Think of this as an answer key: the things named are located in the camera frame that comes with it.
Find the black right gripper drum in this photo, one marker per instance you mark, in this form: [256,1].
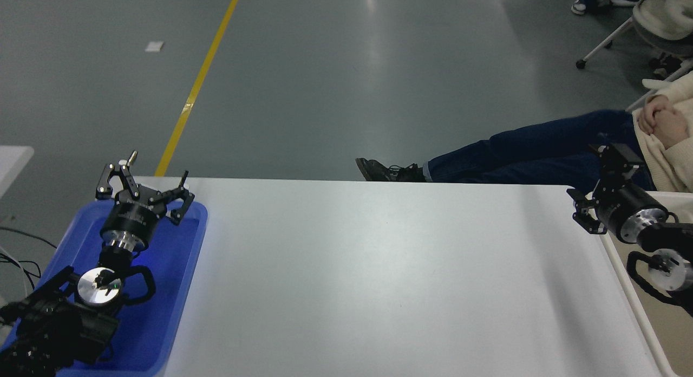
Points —
[617,206]

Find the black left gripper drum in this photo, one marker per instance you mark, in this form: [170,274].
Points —
[129,217]

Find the person's right forearm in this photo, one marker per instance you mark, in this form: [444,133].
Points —
[677,87]

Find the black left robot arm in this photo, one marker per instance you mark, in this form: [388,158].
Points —
[65,323]

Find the person's right hand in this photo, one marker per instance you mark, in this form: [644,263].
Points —
[654,112]

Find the person's left hand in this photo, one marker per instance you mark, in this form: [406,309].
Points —
[675,128]

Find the person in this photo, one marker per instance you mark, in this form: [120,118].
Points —
[541,149]
[579,6]

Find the blue plastic tray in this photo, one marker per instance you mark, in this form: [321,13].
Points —
[162,290]

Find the white-legged office chair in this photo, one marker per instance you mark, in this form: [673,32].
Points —
[609,41]

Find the small white table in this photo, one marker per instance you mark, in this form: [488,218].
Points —
[11,164]

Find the large pale bin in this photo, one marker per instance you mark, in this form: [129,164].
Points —
[666,339]

